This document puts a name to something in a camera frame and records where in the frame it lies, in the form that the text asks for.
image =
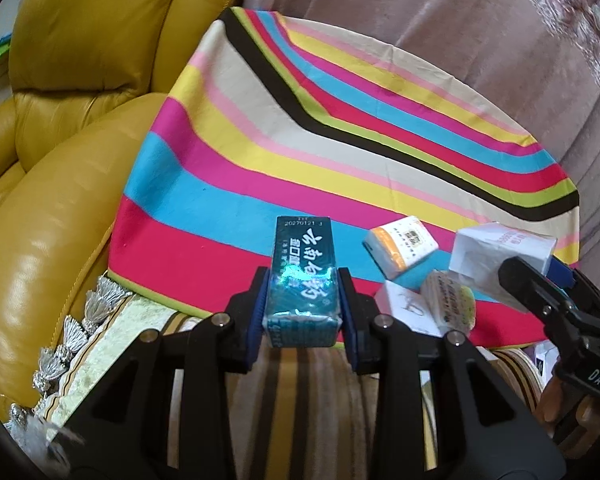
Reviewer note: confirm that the white box dark print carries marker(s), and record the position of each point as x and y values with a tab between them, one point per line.
545	357

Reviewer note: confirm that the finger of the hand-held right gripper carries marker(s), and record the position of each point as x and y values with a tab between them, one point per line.
562	272
530	285

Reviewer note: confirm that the teal foil packet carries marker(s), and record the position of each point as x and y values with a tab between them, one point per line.
302	270

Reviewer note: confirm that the white orange tissue packet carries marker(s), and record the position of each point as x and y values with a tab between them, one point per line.
400	252

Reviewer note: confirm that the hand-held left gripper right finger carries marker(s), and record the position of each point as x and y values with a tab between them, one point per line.
348	315

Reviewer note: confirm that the rainbow striped round mat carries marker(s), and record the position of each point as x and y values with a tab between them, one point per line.
280	160

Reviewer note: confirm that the white box line drawing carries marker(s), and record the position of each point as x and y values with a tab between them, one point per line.
400	310

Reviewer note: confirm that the white round packet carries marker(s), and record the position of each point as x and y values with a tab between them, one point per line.
447	305

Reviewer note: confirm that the yellow leather sofa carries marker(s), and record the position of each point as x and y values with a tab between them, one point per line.
55	160

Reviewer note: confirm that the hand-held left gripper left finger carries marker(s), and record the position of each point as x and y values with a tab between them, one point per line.
257	315

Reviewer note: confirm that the person's right hand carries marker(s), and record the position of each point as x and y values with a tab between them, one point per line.
555	405

